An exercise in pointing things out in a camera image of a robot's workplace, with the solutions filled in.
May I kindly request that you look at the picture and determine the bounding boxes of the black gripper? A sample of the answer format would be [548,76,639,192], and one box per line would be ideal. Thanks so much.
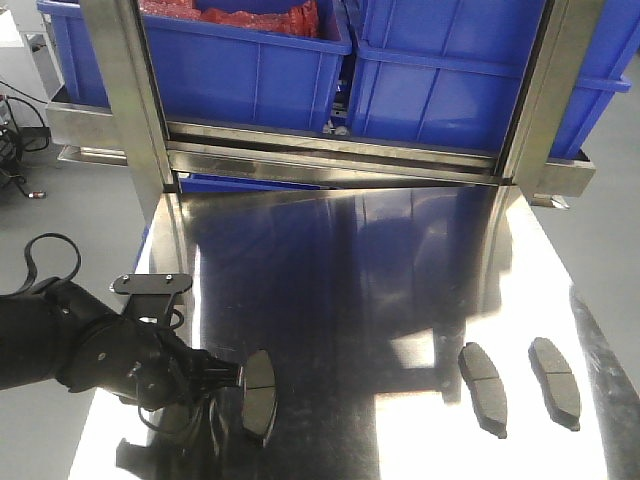
[89,321,243,411]

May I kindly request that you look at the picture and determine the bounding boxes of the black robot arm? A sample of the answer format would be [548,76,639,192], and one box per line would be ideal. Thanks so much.
[1,277,242,411]

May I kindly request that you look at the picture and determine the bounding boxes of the blue plastic bin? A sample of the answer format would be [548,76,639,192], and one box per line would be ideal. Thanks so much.
[346,1,639,159]
[36,1,352,132]

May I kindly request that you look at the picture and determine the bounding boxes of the blue plastic bin right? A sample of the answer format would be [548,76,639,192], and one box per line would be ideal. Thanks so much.
[346,1,639,159]

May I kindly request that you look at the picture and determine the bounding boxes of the stainless steel rack frame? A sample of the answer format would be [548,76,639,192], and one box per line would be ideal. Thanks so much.
[47,1,603,217]

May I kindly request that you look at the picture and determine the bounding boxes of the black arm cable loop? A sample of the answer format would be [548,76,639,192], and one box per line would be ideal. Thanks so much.
[21,232,82,296]

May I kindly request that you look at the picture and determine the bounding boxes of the red bubble wrap bag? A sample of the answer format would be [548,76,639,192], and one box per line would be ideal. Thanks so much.
[138,1,320,38]

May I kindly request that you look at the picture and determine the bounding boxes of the black floor cables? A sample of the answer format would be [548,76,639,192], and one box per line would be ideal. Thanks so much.
[0,79,51,201]

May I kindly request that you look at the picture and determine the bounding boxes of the grey brake pad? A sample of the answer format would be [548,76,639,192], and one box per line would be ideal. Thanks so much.
[241,350,278,447]
[458,342,508,439]
[528,337,582,432]

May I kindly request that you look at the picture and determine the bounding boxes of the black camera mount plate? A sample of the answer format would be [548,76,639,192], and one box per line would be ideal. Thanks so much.
[110,273,193,328]

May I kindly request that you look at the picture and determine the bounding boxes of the blue plastic bin left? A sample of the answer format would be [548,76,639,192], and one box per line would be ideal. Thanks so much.
[36,1,352,132]

